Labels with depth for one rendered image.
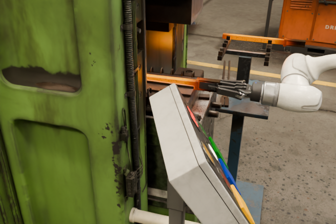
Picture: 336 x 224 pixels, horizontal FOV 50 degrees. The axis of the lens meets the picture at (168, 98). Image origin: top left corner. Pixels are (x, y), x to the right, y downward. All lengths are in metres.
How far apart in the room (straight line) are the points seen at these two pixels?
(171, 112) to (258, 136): 2.18
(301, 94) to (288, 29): 3.56
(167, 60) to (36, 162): 0.72
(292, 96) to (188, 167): 0.75
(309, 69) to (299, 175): 1.34
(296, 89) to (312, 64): 0.15
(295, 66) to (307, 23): 3.42
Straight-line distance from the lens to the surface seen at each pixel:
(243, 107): 1.77
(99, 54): 0.98
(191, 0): 1.18
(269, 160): 2.74
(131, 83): 1.07
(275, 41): 1.90
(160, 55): 1.66
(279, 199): 2.44
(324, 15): 4.82
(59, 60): 1.12
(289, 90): 1.35
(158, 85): 1.42
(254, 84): 1.37
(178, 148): 0.73
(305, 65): 1.45
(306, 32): 4.88
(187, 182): 0.68
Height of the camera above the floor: 1.60
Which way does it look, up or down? 28 degrees down
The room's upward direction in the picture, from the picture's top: 1 degrees clockwise
